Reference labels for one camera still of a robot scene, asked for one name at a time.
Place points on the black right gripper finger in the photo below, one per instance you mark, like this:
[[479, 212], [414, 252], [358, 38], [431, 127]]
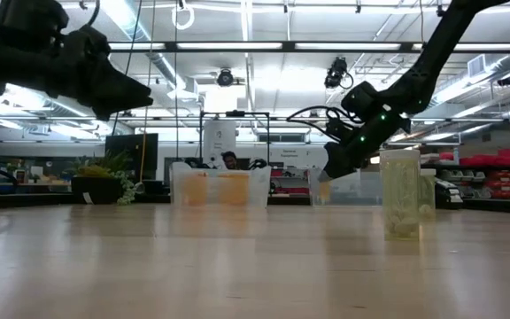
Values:
[[335, 161], [351, 164]]

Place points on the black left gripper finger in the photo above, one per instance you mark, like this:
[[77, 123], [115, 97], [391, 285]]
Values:
[[118, 88], [111, 113]]

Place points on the small orange pill bottle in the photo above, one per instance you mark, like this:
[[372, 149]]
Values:
[[234, 188], [195, 189]]

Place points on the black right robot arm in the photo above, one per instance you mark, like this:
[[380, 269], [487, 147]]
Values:
[[427, 66]]

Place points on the clear plastic bin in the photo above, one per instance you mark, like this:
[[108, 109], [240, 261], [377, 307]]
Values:
[[357, 190], [259, 188]]

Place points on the black monitor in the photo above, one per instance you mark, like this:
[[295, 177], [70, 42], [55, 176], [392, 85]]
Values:
[[131, 155]]

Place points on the shelf with red items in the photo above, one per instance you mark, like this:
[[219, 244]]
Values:
[[290, 184]]

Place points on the green potted plant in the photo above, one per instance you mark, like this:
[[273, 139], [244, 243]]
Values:
[[124, 186]]

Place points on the black planter box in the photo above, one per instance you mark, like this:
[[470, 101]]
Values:
[[95, 190]]

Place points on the black grey machine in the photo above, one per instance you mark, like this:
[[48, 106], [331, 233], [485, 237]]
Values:
[[447, 192]]

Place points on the person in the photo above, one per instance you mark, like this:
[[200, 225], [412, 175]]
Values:
[[229, 159]]

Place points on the round black ceiling lamp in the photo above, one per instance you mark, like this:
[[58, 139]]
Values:
[[225, 78]]

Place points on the white hanging sign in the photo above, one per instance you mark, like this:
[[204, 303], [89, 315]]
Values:
[[219, 137]]

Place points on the shelf with red bins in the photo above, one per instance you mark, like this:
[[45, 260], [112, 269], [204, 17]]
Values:
[[503, 177]]

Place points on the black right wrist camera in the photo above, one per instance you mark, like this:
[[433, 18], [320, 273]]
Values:
[[361, 99]]

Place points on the black ceiling camera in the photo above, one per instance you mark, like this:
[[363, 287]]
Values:
[[337, 73]]

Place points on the black station frame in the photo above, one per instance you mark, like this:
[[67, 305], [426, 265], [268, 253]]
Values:
[[235, 114]]

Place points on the black overhead frame bar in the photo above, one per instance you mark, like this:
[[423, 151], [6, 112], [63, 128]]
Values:
[[281, 46]]

